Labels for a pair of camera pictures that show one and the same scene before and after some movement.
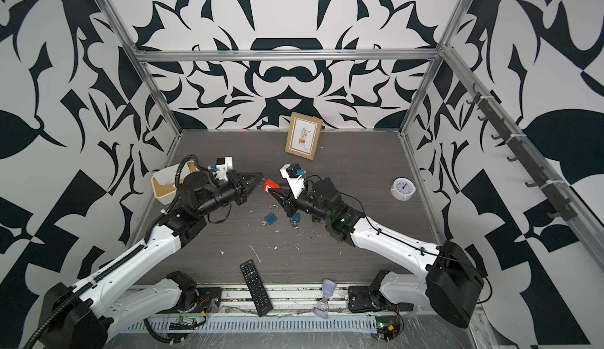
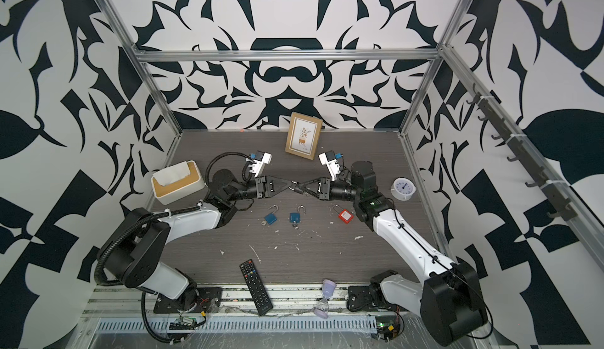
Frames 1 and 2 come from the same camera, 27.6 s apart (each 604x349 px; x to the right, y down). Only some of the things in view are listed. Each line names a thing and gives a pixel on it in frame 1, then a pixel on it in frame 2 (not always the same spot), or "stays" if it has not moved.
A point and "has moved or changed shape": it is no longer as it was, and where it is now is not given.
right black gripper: [290, 204] -> [309, 191]
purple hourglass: [328, 288] stays
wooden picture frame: [303, 134] stays
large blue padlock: [271, 218] stays
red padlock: [269, 184] has moved or changed shape
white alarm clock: [403, 189] stays
